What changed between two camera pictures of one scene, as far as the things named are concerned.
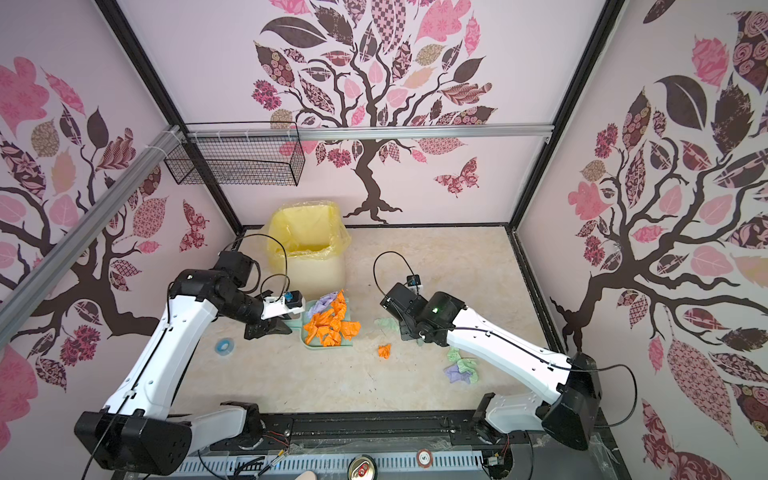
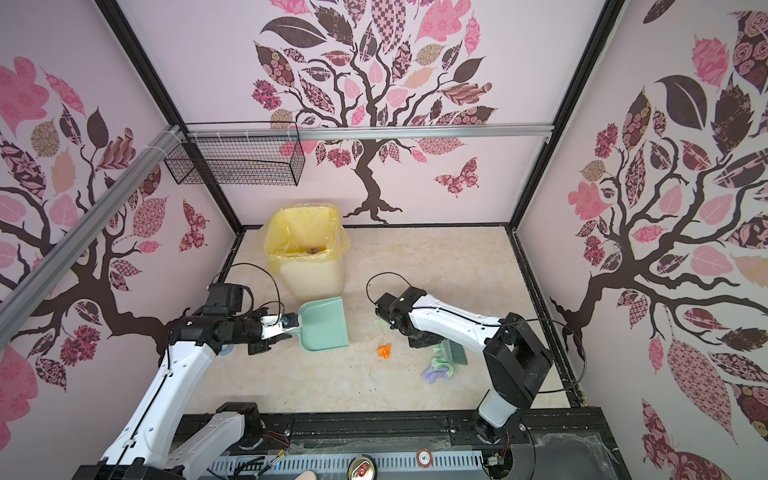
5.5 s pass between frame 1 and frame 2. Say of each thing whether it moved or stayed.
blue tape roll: stayed
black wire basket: stayed
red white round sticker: stayed
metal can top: stayed
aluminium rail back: stayed
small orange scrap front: stayed
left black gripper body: moved
